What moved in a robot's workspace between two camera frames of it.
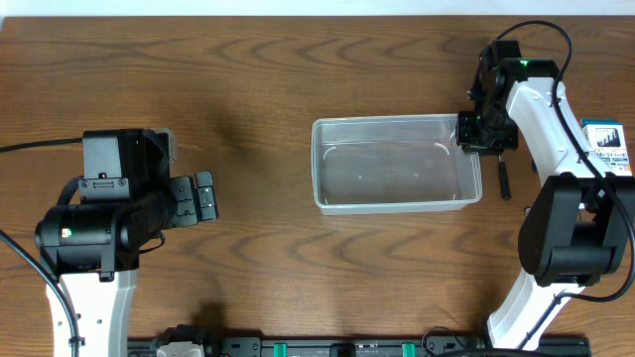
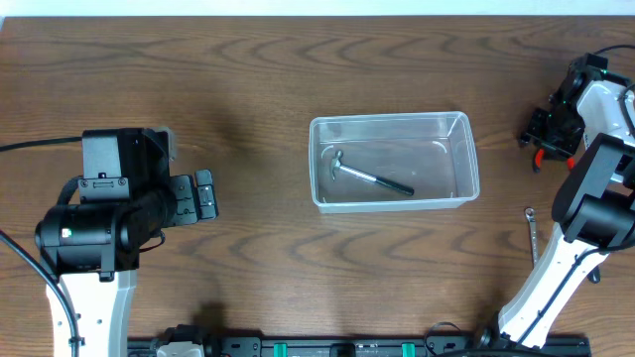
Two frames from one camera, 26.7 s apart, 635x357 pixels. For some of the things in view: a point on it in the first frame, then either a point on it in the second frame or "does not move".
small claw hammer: [504, 178] → [335, 164]
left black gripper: [184, 201] does not move
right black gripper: [487, 147] → [549, 142]
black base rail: [362, 346] does not move
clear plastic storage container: [392, 164] does not move
